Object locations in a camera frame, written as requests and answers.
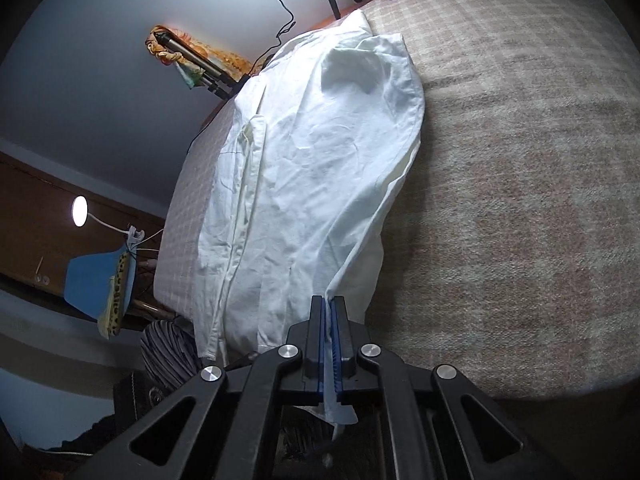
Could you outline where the white garment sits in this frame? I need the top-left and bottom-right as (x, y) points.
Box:
(192, 8), (428, 428)

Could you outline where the striped dark fabric bundle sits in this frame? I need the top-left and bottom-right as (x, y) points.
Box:
(141, 315), (202, 393)

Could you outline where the beige plaid bed blanket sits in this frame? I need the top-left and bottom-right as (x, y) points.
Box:
(154, 0), (639, 398)

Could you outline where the small round lamp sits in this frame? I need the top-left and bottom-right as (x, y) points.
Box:
(72, 195), (89, 228)

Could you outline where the folded tripod with orange cloth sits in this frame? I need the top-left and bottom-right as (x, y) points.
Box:
(145, 25), (253, 101)

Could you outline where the ring light power cable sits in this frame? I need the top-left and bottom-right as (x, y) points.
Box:
(186, 0), (298, 156)

